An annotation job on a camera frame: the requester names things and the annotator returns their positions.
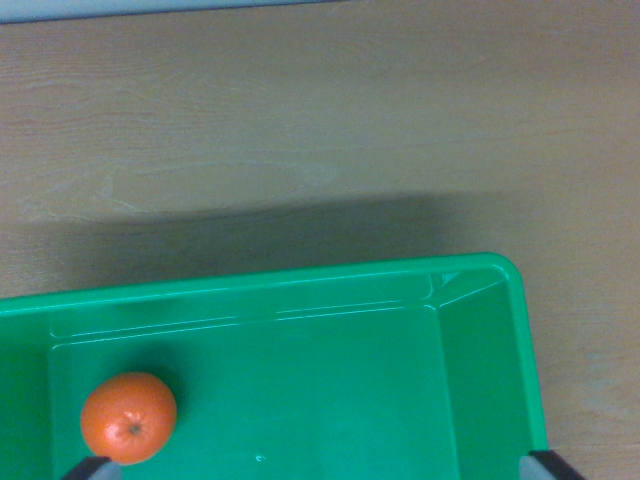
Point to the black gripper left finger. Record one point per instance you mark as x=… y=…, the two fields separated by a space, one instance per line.
x=92 y=470

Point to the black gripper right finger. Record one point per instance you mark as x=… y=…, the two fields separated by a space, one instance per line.
x=545 y=467

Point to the orange fruit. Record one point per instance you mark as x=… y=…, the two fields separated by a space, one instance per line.
x=129 y=417

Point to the green plastic bin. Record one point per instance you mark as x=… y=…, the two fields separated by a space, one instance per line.
x=310 y=380

